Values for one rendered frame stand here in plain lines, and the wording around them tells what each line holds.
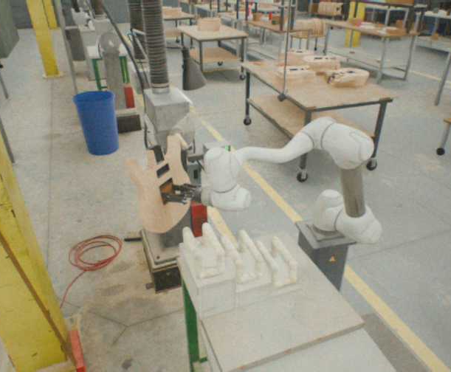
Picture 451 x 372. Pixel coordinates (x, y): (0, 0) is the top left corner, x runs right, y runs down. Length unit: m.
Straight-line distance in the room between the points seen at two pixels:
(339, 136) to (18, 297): 1.80
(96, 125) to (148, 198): 3.34
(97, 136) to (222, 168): 3.69
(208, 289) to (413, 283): 2.14
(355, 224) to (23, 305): 1.81
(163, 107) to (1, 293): 1.26
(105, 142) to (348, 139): 3.79
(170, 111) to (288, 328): 1.12
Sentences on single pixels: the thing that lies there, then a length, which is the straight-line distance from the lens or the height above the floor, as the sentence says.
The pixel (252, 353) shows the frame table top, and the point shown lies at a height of 0.93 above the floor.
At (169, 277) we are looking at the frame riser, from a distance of 2.89.
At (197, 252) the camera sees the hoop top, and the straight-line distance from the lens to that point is 1.39.
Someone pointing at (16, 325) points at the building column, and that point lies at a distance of 2.47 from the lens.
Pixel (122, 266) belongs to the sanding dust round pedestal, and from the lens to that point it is 3.24.
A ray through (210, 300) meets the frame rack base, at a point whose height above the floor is 1.02.
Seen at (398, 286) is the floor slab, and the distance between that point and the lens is 3.22.
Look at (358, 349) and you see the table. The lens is 1.57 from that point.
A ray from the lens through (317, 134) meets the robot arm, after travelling 1.76.
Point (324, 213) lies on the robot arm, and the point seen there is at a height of 0.88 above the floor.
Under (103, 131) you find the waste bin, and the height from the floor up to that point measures 0.34.
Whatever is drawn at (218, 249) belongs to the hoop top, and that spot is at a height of 1.21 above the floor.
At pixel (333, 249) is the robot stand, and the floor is 0.65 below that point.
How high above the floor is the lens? 2.12
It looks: 31 degrees down
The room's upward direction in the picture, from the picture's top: 1 degrees counter-clockwise
